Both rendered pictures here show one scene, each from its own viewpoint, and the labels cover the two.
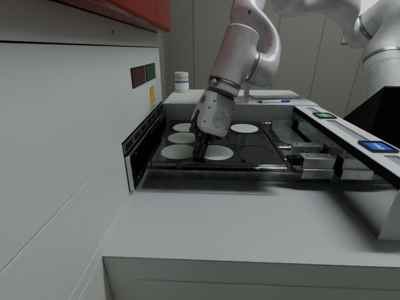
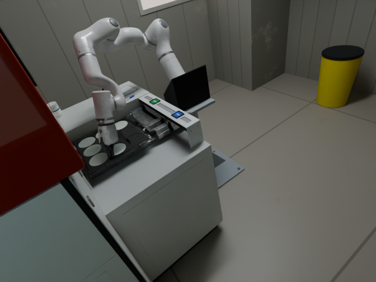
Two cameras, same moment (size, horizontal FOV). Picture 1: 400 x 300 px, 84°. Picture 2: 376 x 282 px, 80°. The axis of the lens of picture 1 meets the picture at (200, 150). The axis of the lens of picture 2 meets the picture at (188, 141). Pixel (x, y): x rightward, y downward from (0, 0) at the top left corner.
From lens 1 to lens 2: 67 cm
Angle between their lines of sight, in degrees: 30
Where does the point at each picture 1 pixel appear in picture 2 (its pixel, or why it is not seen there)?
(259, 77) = (120, 108)
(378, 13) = (153, 34)
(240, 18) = (93, 81)
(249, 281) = (159, 187)
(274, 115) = (130, 107)
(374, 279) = (193, 161)
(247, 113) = (115, 114)
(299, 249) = (169, 167)
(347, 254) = (183, 159)
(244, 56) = (109, 104)
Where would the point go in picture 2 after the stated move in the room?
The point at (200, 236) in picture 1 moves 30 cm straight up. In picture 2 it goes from (135, 185) to (111, 137)
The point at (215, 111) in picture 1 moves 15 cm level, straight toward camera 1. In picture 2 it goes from (109, 133) to (120, 146)
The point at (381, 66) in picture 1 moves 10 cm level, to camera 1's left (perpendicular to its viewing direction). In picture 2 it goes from (167, 64) to (154, 70)
